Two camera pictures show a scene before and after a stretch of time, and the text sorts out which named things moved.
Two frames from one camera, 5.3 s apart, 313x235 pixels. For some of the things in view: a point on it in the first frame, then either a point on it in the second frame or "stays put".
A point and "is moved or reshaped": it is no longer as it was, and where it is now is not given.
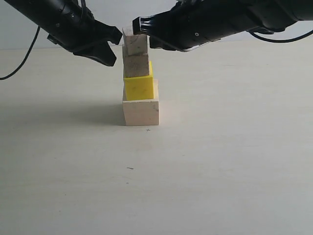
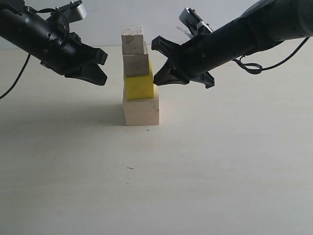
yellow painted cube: (140, 87) stays put
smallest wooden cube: (134, 44) is moved or reshaped
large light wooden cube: (143, 111) stays put
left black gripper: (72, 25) -> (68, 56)
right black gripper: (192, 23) -> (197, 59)
